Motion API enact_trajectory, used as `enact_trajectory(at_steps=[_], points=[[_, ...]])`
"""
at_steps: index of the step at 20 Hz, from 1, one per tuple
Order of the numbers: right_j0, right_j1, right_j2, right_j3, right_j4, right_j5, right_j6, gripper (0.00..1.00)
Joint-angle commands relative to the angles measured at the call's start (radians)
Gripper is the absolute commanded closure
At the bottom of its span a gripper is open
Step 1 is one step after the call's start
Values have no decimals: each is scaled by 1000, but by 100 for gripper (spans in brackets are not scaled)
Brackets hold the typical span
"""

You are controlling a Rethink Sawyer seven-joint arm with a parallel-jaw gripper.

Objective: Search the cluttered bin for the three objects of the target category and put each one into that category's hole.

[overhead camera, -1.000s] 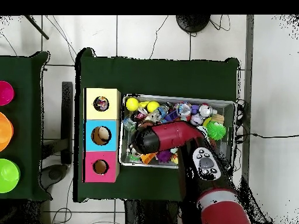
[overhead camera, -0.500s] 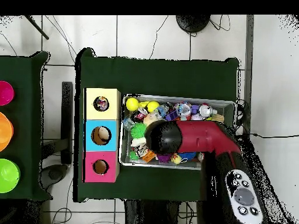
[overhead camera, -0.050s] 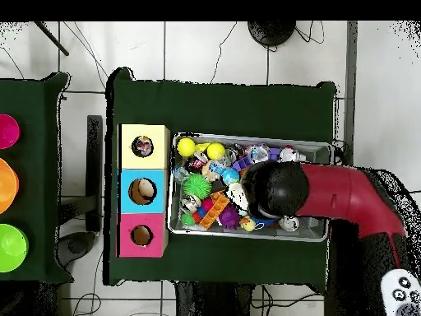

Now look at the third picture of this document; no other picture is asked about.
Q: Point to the cream cloth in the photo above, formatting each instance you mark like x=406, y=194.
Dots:
x=236, y=196

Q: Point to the polka dot cloth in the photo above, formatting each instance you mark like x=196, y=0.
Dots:
x=142, y=147

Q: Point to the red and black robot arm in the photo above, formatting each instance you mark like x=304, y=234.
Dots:
x=345, y=194

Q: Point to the wooden three-hole box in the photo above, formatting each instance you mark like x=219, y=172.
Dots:
x=161, y=197

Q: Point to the silver mesh bin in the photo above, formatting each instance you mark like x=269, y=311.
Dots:
x=320, y=153

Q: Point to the green spiky ball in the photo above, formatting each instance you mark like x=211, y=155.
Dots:
x=197, y=186

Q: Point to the blue globe ball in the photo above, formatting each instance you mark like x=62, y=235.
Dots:
x=231, y=176

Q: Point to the yellow ball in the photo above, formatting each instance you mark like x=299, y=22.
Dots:
x=216, y=151
x=186, y=147

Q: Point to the orange building block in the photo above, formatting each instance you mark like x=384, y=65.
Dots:
x=215, y=209

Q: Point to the purple spiky toy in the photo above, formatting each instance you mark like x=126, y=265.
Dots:
x=229, y=217

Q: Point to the yellow duck plush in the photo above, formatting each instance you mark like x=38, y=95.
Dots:
x=247, y=223

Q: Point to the dark green table cloth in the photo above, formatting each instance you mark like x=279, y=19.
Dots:
x=230, y=108

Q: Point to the silver red soda can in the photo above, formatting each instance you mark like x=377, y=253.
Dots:
x=289, y=154

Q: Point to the gold soda can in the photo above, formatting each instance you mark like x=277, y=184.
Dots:
x=289, y=223

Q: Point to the black upright panel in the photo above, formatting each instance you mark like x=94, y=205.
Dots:
x=94, y=148

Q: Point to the grey stand foot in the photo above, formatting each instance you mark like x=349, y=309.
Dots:
x=75, y=247

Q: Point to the black round stand base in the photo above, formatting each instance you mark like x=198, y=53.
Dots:
x=271, y=33

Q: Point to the dark green side-table cloth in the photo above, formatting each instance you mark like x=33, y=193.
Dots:
x=33, y=98

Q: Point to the orange bowl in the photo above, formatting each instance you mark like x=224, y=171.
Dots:
x=6, y=186

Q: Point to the pink bowl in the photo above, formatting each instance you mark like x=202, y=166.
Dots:
x=8, y=131

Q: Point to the black rod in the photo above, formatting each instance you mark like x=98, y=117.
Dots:
x=52, y=39

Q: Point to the green bowl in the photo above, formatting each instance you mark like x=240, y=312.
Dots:
x=11, y=248

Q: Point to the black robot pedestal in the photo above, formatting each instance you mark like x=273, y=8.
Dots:
x=213, y=302

